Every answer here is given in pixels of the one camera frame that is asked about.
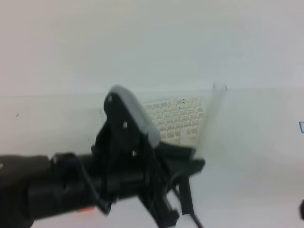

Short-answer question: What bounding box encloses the clear glass test tube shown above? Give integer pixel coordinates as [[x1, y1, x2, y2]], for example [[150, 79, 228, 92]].
[[195, 83, 228, 158]]

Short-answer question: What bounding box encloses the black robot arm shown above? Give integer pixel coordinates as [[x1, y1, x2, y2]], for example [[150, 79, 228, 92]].
[[0, 92, 205, 228]]

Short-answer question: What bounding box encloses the white test tube rack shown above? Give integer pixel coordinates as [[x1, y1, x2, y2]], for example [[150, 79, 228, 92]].
[[139, 96, 207, 148]]

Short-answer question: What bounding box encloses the blue square marker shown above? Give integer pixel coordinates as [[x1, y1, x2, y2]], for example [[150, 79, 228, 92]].
[[299, 121, 304, 133]]

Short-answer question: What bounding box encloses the black plastic scoop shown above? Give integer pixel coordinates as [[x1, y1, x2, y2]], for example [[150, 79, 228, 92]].
[[178, 178, 194, 216]]

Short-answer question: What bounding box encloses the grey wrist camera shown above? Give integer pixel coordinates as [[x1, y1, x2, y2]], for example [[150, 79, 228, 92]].
[[110, 85, 161, 148]]

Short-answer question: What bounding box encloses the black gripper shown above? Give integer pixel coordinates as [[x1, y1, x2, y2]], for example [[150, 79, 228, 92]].
[[92, 94, 205, 228]]

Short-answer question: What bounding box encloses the orange foam cube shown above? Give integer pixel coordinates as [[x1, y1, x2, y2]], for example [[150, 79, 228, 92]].
[[77, 207, 95, 213]]

